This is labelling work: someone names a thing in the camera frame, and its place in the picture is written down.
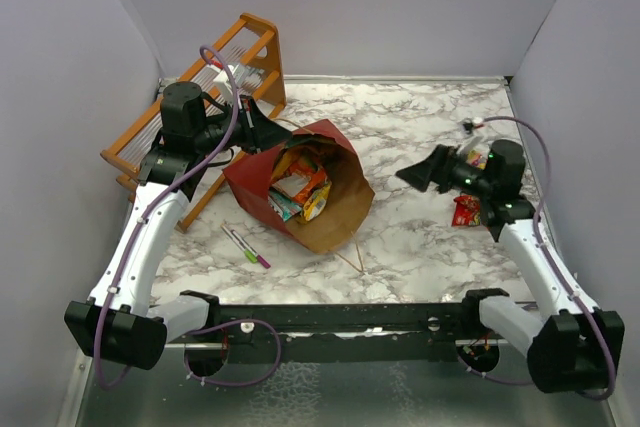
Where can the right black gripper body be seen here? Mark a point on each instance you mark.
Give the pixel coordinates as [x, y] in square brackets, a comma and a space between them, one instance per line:
[458, 172]

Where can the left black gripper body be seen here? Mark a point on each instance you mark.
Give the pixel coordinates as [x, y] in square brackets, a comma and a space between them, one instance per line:
[215, 131]

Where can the yellow pink candy bag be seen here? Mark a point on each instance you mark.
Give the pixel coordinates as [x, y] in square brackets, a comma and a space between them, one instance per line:
[477, 159]

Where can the red snack bag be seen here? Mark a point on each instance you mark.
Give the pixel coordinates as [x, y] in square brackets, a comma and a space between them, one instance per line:
[467, 211]

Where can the red brown paper bag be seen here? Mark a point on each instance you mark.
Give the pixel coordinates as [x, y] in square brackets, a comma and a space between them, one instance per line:
[349, 202]

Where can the orange chips bag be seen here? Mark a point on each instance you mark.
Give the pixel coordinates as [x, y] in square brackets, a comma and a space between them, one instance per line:
[298, 172]

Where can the teal snack bag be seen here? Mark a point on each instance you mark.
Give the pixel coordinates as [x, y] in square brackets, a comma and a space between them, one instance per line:
[283, 205]

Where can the yellow m&m bag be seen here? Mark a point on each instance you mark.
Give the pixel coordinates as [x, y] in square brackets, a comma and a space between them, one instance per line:
[316, 203]

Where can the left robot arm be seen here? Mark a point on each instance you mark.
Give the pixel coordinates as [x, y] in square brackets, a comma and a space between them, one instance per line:
[116, 322]

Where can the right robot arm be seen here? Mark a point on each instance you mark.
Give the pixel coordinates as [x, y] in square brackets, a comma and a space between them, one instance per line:
[570, 344]

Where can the green marker pen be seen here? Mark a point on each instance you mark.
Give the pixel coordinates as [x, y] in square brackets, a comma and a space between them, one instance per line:
[247, 253]

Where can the pink marker pen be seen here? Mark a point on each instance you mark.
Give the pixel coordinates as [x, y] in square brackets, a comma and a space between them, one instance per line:
[258, 258]

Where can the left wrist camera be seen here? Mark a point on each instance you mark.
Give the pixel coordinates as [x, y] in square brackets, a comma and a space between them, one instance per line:
[229, 85]

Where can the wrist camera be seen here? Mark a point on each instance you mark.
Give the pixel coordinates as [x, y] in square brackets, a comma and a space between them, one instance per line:
[473, 135]
[229, 85]

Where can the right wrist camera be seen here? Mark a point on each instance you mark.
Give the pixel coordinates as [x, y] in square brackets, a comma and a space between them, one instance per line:
[473, 135]

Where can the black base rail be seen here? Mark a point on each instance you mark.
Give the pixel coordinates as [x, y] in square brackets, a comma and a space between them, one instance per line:
[332, 333]

